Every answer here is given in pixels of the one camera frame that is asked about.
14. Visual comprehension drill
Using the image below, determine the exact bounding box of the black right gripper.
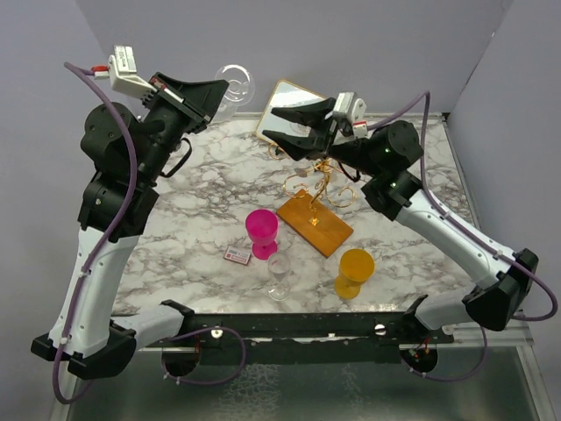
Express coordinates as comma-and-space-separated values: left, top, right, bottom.
262, 99, 382, 178

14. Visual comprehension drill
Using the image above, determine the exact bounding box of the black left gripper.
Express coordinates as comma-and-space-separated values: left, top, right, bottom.
137, 71, 229, 184

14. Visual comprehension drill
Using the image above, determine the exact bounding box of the pink plastic goblet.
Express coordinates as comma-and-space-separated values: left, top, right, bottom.
245, 209, 279, 260

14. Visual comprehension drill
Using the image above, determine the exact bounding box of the small clear stemmed glass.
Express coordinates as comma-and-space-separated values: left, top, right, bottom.
267, 252, 291, 301

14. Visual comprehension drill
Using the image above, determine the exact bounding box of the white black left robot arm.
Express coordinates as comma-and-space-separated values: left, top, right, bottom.
31, 73, 228, 380

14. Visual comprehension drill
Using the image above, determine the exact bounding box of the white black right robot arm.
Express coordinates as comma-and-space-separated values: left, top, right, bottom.
263, 92, 538, 343

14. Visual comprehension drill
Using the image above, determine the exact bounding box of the wooden rack base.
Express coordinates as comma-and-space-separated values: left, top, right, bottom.
276, 189, 353, 258

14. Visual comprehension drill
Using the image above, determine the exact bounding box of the gold framed whiteboard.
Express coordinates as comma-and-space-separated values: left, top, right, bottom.
255, 80, 325, 144

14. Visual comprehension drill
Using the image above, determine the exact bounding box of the small red white box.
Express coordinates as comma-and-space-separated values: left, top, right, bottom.
224, 246, 252, 266

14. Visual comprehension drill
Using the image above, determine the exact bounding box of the yellow plastic goblet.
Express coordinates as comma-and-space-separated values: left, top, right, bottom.
334, 248, 375, 300

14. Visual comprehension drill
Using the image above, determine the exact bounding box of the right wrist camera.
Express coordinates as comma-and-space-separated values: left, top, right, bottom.
332, 92, 368, 138

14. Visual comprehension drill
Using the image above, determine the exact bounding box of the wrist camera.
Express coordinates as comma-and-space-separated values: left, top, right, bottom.
332, 92, 368, 138
91, 45, 157, 100

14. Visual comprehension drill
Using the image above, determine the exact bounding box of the gold wire wine glass rack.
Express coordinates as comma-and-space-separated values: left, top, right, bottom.
282, 158, 357, 226

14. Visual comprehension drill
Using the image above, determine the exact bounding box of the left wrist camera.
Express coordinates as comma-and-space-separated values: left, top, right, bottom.
91, 45, 157, 100

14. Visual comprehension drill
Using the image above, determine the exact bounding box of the black mounting rail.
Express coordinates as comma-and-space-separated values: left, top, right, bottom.
146, 311, 453, 366

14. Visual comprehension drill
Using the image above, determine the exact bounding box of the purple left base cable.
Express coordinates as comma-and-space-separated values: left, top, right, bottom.
160, 326, 246, 387

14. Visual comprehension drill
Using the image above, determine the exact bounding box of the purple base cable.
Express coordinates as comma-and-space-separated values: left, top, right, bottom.
401, 324, 491, 382
160, 326, 246, 387

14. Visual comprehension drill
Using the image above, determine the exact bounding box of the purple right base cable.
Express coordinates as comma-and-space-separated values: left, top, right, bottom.
401, 324, 491, 382

